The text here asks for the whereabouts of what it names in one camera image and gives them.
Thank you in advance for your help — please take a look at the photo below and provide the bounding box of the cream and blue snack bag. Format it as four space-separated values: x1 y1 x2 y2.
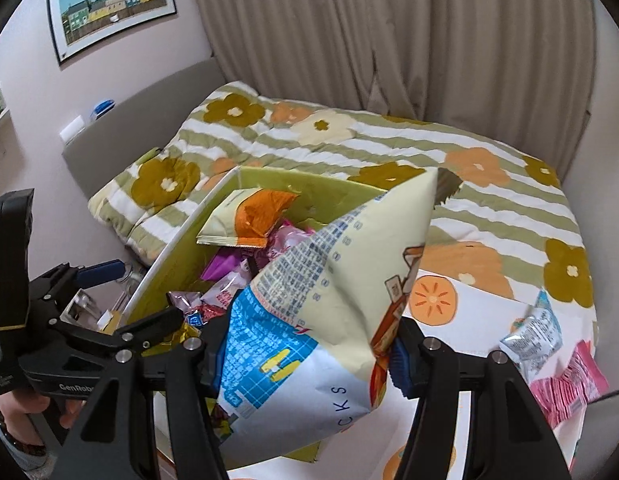
212 165 465 466

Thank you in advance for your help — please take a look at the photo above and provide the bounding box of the yellow potato chip bag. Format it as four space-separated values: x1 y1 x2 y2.
499 287 564 376

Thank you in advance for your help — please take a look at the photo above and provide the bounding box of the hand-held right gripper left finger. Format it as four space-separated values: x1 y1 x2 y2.
52 310 230 480

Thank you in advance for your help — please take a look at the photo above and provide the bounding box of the pile of small candy packets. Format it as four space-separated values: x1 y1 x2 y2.
166 220 320 346

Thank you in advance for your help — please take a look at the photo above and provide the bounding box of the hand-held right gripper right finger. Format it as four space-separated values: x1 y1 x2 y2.
389 317 573 480

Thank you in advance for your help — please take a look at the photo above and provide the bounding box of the dark bead bracelet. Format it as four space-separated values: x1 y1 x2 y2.
0 405 47 458

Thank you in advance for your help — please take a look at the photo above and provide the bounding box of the orange and cream snack bag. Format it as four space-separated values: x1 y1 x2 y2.
196 187 300 251

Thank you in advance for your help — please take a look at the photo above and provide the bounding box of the green striped floral blanket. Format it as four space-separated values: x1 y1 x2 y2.
86 80 600 356

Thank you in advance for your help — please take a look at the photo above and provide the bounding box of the yellow-green cardboard box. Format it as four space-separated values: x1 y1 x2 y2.
122 164 390 467

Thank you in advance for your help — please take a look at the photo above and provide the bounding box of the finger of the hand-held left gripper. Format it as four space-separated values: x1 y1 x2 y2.
26 259 126 321
46 306 190 361

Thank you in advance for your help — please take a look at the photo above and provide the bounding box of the pink snack packet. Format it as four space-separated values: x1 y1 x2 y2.
529 340 610 428

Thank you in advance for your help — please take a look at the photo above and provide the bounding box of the beige curtain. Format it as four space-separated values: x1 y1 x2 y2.
186 0 597 181

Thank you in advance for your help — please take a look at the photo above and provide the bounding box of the framed wall picture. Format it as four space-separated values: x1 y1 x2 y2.
46 0 177 65

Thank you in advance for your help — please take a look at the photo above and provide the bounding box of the grey bed headboard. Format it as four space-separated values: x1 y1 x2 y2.
62 57 227 198

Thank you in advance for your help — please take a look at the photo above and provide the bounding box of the person's left hand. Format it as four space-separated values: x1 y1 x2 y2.
0 392 85 441

